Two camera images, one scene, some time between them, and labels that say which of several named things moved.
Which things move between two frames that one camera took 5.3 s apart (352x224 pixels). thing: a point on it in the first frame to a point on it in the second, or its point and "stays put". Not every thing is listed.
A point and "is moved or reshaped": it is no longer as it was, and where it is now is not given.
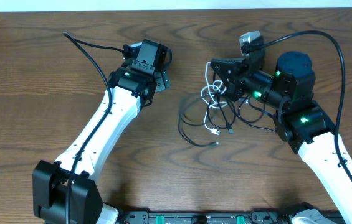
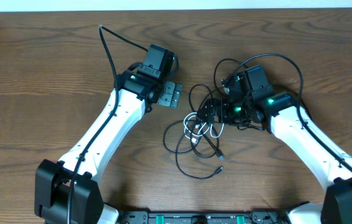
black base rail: (227, 217) stays put
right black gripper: (238, 79) to (210, 111)
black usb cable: (241, 120) is moved or reshaped
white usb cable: (209, 99) to (206, 130)
